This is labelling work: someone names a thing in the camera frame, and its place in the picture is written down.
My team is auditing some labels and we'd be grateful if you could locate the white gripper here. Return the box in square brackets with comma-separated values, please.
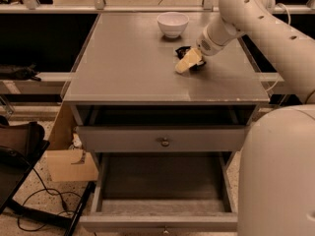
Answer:
[175, 26, 225, 74]

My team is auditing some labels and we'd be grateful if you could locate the black rxbar chocolate wrapper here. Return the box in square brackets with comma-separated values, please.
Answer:
[176, 46, 206, 69]

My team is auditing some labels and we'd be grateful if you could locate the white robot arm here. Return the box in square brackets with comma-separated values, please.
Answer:
[175, 0, 315, 236]

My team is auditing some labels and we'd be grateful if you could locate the grey wooden drawer cabinet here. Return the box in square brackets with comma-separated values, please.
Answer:
[63, 11, 271, 159]

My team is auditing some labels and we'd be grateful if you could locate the brass top drawer knob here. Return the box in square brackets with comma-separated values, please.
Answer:
[160, 138, 169, 147]

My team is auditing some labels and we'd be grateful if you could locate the brass drawer knob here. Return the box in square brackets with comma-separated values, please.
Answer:
[162, 226, 169, 235]
[160, 138, 169, 147]

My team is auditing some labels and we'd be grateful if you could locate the grey top drawer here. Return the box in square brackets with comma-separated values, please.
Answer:
[77, 126, 246, 152]

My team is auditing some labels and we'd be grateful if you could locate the open grey middle drawer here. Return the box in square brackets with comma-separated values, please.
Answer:
[80, 152, 237, 233]

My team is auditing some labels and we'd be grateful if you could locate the brass middle drawer knob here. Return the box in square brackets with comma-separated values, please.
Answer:
[162, 226, 169, 235]

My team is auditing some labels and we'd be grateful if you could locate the white ceramic bowl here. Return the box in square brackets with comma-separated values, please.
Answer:
[157, 12, 189, 38]

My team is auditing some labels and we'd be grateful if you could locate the brown cardboard box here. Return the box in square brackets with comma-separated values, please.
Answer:
[46, 104, 98, 182]

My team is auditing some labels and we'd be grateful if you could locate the dark brown bag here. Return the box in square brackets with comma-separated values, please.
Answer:
[0, 116, 45, 168]

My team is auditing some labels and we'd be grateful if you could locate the black folding stand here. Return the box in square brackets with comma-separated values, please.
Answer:
[1, 152, 95, 236]

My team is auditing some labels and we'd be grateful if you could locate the black cloth on rail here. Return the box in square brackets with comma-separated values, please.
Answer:
[0, 64, 41, 82]

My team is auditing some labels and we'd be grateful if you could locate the black floor cable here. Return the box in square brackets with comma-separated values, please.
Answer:
[16, 167, 83, 232]

